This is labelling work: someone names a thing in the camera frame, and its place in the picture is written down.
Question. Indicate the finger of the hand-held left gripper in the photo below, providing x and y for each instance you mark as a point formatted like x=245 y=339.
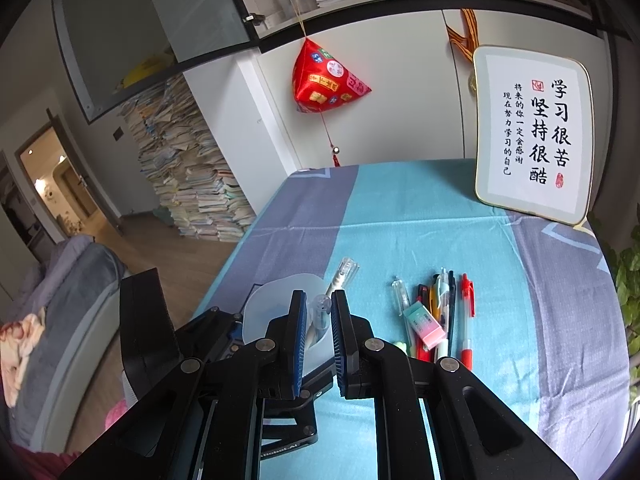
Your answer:
x=210 y=335
x=290 y=425

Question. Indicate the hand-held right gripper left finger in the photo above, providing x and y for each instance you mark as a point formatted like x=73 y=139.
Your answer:
x=299 y=345

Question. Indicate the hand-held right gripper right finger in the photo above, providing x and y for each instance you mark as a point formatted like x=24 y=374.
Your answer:
x=341 y=350

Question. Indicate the blue pen with clear cap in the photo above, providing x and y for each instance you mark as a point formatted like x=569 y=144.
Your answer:
x=321 y=310

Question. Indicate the translucent plastic cup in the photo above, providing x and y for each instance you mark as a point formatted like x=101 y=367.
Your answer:
x=270 y=310

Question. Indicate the grey clear pen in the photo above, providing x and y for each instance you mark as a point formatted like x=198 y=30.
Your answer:
x=345 y=272

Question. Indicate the clear capped pen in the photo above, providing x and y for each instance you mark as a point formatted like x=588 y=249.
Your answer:
x=398 y=295

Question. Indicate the slim red pen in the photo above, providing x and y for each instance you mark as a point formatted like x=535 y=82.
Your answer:
x=421 y=294

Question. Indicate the yellow and black pen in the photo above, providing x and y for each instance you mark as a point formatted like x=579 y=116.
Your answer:
x=435 y=311

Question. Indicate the red pen with white barrel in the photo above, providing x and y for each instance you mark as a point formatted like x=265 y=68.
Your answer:
x=466 y=290

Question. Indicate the small green stationery item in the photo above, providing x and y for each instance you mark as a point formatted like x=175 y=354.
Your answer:
x=400 y=347

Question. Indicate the grey sofa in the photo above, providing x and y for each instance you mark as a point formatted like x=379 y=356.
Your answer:
x=65 y=310

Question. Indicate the pink and green eraser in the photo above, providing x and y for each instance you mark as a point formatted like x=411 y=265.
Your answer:
x=425 y=327

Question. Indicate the white highlighter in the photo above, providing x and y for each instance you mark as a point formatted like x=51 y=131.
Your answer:
x=442 y=347

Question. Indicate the floral cushion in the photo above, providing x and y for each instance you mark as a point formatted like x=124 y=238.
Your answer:
x=20 y=350

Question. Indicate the blue and grey tablecloth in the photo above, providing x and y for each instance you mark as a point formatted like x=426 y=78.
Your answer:
x=425 y=220

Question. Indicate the pile of papers at left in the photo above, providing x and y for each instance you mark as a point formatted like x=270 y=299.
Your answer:
x=190 y=175

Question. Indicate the wooden door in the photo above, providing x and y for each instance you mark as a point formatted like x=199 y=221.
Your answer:
x=85 y=180

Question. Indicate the framed calligraphy sign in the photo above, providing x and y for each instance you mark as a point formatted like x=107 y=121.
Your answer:
x=530 y=180

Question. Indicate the red hanging pyramid ornament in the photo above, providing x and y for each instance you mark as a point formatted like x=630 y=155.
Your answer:
x=325 y=75

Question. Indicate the green potted plant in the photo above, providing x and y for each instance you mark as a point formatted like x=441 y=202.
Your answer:
x=627 y=270

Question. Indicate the glass cabinet door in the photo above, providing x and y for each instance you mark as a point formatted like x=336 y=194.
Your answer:
x=125 y=20

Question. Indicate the medal with striped ribbon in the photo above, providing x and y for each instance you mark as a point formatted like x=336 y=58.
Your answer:
x=467 y=35

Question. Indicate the white wall cabinet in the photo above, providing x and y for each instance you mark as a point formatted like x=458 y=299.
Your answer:
x=400 y=85

